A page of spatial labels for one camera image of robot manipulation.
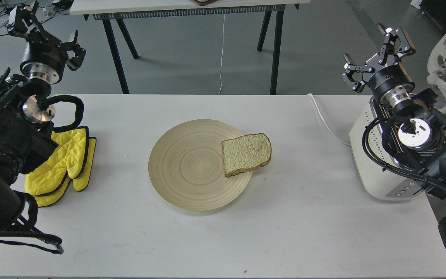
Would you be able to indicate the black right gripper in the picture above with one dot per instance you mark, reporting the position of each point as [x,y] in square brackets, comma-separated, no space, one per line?
[390,85]

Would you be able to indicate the yellow quilted oven mitt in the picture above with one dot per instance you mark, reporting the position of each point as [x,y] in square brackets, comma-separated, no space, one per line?
[67,161]

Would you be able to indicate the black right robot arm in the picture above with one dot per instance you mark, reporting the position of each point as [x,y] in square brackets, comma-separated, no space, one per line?
[399,139]

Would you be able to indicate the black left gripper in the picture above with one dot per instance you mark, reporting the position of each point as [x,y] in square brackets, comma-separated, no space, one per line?
[42,61]

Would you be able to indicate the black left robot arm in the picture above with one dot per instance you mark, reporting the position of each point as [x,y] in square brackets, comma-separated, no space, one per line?
[28,116]

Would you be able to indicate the cream and chrome toaster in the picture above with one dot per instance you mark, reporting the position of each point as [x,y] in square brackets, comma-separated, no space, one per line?
[383,185]

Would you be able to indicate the slice of bread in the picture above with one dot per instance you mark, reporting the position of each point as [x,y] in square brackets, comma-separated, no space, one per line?
[245,153]

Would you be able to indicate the lower yellow oven mitt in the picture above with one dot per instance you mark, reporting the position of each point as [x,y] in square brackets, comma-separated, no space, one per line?
[79,184]

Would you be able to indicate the round bamboo plate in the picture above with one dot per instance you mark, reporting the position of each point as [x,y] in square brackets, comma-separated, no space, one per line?
[186,166]

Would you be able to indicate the white table with black legs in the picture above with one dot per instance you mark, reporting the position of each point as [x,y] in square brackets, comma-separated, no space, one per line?
[118,10]

